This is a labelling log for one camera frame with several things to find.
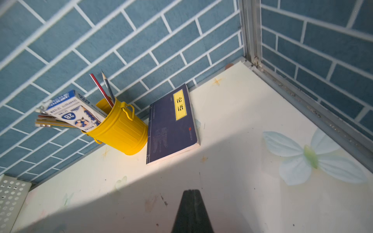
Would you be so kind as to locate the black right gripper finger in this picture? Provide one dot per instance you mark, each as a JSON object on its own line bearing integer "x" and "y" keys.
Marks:
{"x": 192, "y": 216}

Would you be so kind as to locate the dark blue book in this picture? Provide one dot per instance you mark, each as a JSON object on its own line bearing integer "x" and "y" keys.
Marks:
{"x": 171, "y": 128}

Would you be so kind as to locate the yellow bucket pen holder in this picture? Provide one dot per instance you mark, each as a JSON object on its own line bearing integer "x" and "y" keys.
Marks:
{"x": 121, "y": 129}

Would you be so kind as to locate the red pencil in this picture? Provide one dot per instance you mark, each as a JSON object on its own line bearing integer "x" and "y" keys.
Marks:
{"x": 102, "y": 90}

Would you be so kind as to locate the grey pencil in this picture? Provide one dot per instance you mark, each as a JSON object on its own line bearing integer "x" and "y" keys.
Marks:
{"x": 106, "y": 81}

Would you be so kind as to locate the blue white pencil box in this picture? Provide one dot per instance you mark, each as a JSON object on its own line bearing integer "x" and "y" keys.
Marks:
{"x": 74, "y": 109}

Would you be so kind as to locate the bundle of pencils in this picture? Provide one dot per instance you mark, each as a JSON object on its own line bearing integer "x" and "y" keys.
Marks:
{"x": 46, "y": 120}

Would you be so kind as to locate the white perforated plastic basket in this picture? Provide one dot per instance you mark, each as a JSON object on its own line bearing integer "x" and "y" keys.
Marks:
{"x": 13, "y": 195}

